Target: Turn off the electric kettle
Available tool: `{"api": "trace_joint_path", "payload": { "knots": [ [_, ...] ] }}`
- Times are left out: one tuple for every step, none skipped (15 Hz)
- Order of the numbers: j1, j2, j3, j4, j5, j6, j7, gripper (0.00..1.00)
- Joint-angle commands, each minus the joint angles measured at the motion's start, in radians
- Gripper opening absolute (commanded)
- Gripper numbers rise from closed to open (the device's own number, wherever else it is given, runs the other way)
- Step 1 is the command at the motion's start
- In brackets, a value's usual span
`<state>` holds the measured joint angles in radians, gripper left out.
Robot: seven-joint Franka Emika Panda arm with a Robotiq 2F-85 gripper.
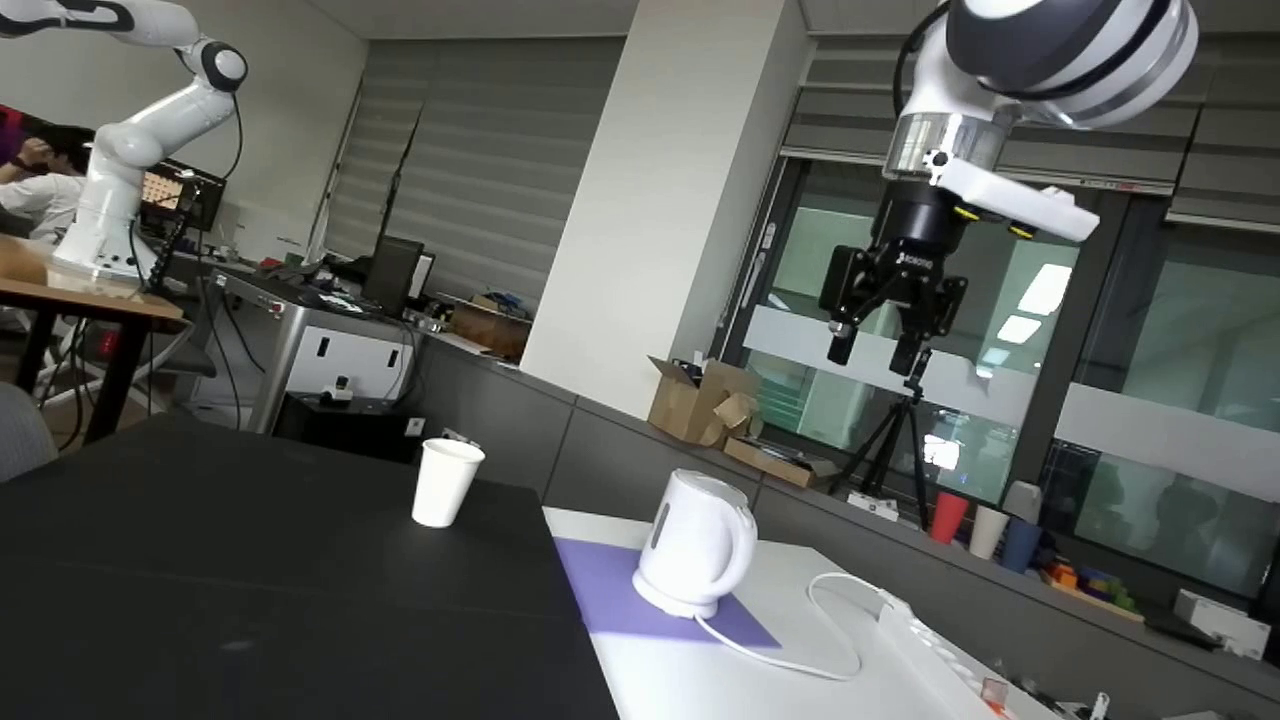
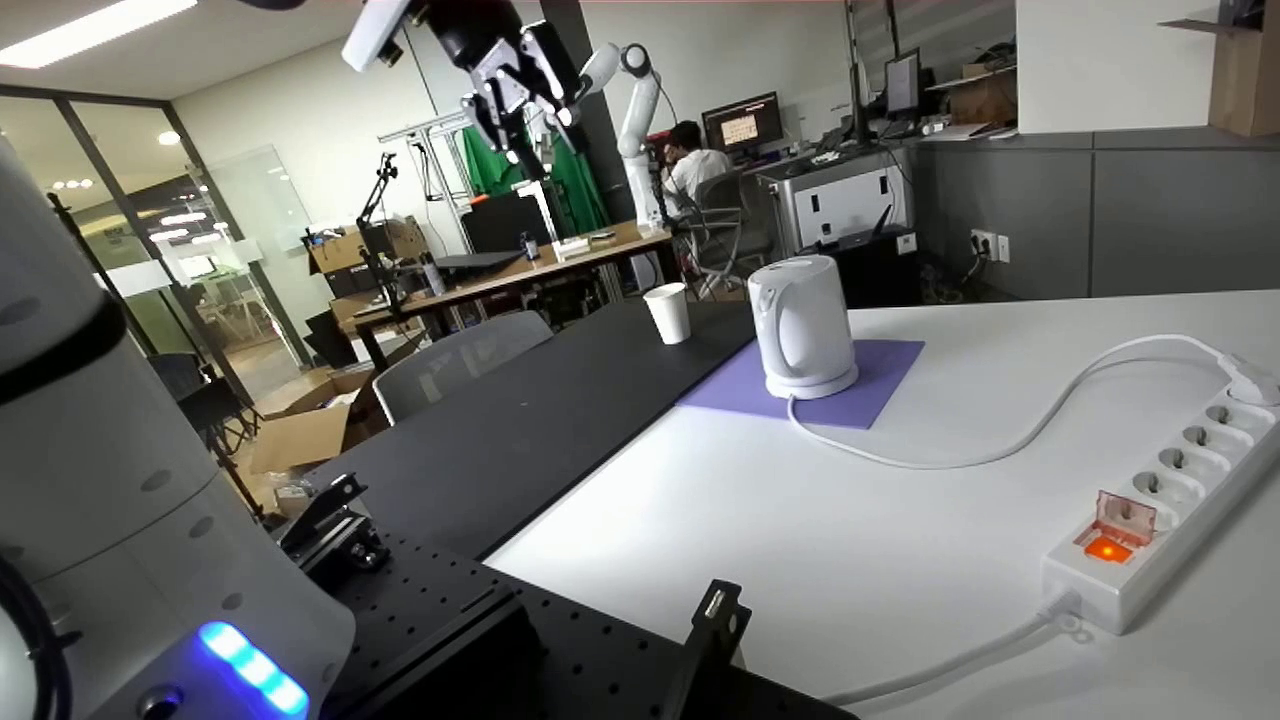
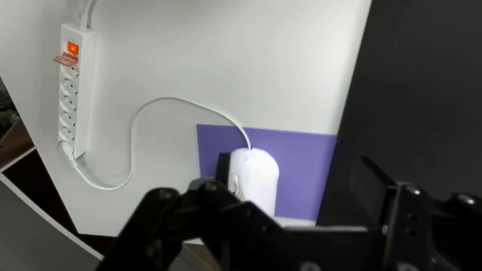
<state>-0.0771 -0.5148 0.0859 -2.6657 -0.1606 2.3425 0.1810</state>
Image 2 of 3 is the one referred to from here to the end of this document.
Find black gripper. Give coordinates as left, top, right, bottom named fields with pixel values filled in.
left=457, top=13, right=580, bottom=129

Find white electric kettle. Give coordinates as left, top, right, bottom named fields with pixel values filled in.
left=744, top=252, right=865, bottom=404

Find green hanging cloth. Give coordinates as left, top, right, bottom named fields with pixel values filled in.
left=457, top=120, right=611, bottom=240

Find wooden office desk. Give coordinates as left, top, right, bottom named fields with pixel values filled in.
left=348, top=221, right=678, bottom=371

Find seated person in white shirt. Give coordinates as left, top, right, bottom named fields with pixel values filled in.
left=660, top=117, right=739, bottom=217

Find white paper cup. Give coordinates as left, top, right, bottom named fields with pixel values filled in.
left=640, top=280, right=697, bottom=350

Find grey office chair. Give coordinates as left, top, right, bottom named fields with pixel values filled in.
left=369, top=307, right=555, bottom=433

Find white equipment cabinet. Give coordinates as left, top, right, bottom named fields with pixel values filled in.
left=779, top=160, right=921, bottom=259

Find dark slim computer monitor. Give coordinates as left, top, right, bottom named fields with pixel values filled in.
left=878, top=48, right=928, bottom=123

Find ceiling light panel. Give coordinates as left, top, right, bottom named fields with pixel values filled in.
left=0, top=0, right=199, bottom=77

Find brown cardboard box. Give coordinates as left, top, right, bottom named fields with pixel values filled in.
left=235, top=380, right=391, bottom=519

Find purple square mat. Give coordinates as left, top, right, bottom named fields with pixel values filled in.
left=678, top=337, right=928, bottom=437

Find black flat table clamp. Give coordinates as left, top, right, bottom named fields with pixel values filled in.
left=271, top=470, right=391, bottom=591

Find black upright table clamp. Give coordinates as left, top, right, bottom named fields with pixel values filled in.
left=660, top=577, right=755, bottom=720

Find white power strip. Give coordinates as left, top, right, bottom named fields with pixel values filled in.
left=1040, top=380, right=1280, bottom=639

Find black camera tripod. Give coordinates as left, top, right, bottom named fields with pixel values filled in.
left=348, top=150, right=410, bottom=321

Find white wall outlet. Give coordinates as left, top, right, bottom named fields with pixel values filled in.
left=967, top=224, right=1014, bottom=268

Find white kettle power cable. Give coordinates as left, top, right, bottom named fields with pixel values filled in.
left=784, top=330, right=1271, bottom=474

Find wooden wall shelf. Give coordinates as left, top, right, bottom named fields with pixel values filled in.
left=1161, top=0, right=1280, bottom=143

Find white power strip cable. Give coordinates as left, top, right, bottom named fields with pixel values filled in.
left=819, top=599, right=1086, bottom=713

